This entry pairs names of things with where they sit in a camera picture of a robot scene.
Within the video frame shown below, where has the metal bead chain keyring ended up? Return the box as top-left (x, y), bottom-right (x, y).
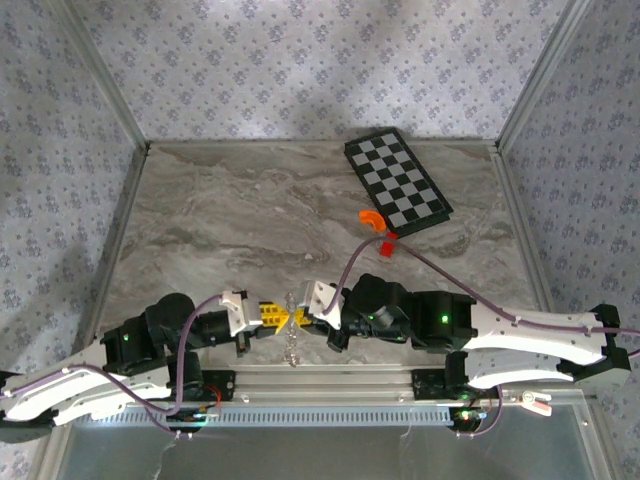
top-left (282, 292), bottom-right (302, 370)

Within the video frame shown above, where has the aluminium extrusion beam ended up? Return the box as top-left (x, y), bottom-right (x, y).
top-left (202, 363), bottom-right (596, 404)

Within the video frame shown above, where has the orange curved plastic piece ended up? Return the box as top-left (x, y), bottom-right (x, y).
top-left (358, 208), bottom-right (387, 234)

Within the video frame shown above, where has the black white chessboard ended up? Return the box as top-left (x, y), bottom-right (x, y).
top-left (343, 127), bottom-right (455, 239)

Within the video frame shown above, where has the grey metal sheet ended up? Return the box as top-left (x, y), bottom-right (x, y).
top-left (37, 389), bottom-right (609, 480)

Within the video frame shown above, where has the white red tag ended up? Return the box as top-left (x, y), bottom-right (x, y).
top-left (518, 391), bottom-right (554, 418)

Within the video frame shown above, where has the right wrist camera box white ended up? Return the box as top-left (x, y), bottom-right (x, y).
top-left (298, 280), bottom-right (346, 332)

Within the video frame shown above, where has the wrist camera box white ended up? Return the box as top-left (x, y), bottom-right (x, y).
top-left (298, 280), bottom-right (346, 332)
top-left (221, 289), bottom-right (265, 337)

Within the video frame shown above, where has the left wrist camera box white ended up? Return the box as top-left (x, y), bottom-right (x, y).
top-left (221, 289), bottom-right (265, 337)

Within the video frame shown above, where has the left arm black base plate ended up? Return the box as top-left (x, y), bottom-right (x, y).
top-left (164, 368), bottom-right (237, 404)

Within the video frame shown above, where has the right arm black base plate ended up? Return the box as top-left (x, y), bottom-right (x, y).
top-left (409, 367), bottom-right (504, 402)

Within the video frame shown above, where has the grey slotted cable duct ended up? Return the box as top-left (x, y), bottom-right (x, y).
top-left (119, 403), bottom-right (454, 429)

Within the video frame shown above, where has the aluminium table edge rail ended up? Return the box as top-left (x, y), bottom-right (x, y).
top-left (67, 143), bottom-right (153, 366)
top-left (489, 142), bottom-right (571, 364)

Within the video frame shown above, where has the aluminium frame post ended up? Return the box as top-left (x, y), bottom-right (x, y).
top-left (47, 0), bottom-right (153, 151)
top-left (497, 0), bottom-right (599, 151)

